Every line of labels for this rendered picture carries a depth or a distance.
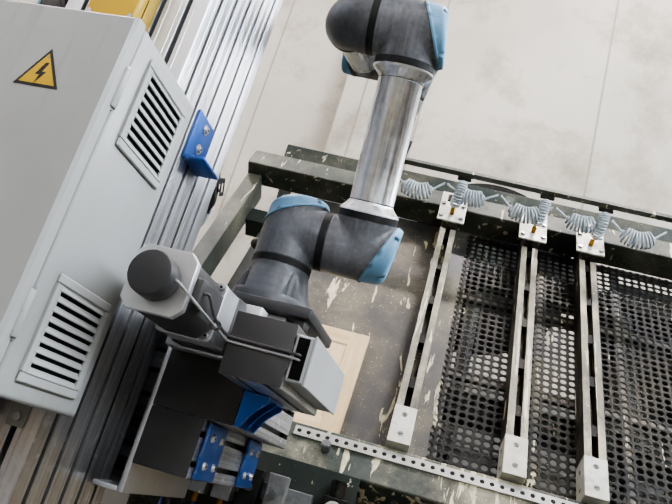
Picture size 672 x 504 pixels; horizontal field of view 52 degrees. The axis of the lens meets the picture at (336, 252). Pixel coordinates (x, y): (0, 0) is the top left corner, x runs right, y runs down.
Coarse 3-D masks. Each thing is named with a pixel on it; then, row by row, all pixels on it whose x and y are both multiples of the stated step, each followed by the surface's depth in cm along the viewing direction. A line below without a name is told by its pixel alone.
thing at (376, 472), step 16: (272, 448) 178; (288, 448) 178; (304, 448) 179; (336, 448) 180; (384, 448) 181; (320, 464) 176; (336, 464) 176; (352, 464) 177; (368, 464) 177; (384, 464) 177; (368, 480) 173; (384, 480) 174; (400, 480) 174; (416, 480) 175; (432, 480) 175; (448, 480) 176; (496, 480) 177; (368, 496) 176; (384, 496) 175; (400, 496) 173; (416, 496) 171; (432, 496) 172; (448, 496) 172; (464, 496) 172; (480, 496) 173; (496, 496) 173; (560, 496) 175
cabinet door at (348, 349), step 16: (336, 336) 216; (352, 336) 216; (368, 336) 217; (336, 352) 211; (352, 352) 211; (352, 368) 206; (352, 384) 201; (304, 416) 191; (320, 416) 191; (336, 416) 192; (336, 432) 188
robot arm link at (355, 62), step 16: (352, 0) 128; (368, 0) 127; (336, 16) 130; (352, 16) 127; (368, 16) 126; (336, 32) 132; (352, 32) 128; (352, 48) 132; (352, 64) 159; (368, 64) 159
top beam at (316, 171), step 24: (264, 168) 275; (288, 168) 274; (312, 168) 275; (336, 168) 277; (312, 192) 276; (336, 192) 273; (432, 192) 270; (408, 216) 271; (432, 216) 268; (480, 216) 262; (504, 216) 262; (552, 216) 265; (504, 240) 266; (552, 240) 260; (624, 240) 258; (624, 264) 259; (648, 264) 256
